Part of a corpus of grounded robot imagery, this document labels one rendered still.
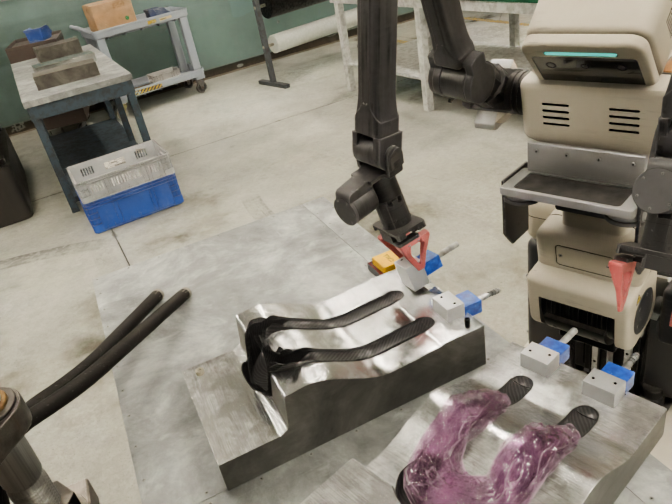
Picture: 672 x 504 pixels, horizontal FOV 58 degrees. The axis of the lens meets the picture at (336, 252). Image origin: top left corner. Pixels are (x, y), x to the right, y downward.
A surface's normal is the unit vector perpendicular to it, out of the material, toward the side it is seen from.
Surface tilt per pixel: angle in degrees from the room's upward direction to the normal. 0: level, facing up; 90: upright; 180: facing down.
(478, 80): 96
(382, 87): 96
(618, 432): 0
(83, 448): 0
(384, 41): 96
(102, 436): 0
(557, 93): 98
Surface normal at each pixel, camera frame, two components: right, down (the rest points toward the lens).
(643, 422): -0.17, -0.85
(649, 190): -0.67, 0.05
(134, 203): 0.49, 0.38
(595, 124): -0.63, 0.59
